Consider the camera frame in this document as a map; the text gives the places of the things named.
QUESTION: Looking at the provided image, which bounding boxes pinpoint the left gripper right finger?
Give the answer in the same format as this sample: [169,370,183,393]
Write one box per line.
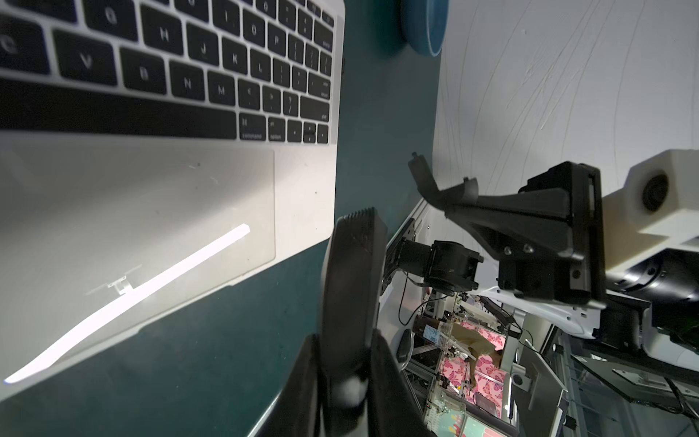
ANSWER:
[368,330,433,436]

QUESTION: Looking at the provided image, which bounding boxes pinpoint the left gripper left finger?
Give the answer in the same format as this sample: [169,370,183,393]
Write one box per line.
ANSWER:
[257,334,320,437]

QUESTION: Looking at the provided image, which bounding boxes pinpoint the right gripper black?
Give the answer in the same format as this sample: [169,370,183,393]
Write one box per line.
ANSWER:
[408,154,606,306]

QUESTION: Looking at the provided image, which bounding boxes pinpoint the black wireless mouse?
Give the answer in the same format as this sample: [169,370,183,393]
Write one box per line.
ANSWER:
[318,208,387,436]

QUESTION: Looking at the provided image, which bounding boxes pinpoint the silver laptop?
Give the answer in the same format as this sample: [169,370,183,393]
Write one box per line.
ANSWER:
[1,0,347,400]

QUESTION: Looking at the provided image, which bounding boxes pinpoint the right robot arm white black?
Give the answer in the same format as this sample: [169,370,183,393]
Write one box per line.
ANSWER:
[384,149,698,384]

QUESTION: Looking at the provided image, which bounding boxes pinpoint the green table mat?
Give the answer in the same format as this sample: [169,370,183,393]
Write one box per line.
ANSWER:
[1,1,440,436]

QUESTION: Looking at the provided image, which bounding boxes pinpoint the blue bowl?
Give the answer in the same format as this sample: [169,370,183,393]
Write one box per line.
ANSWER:
[400,0,450,58]

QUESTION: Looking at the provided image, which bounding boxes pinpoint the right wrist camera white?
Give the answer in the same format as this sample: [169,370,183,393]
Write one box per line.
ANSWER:
[603,149,698,275]

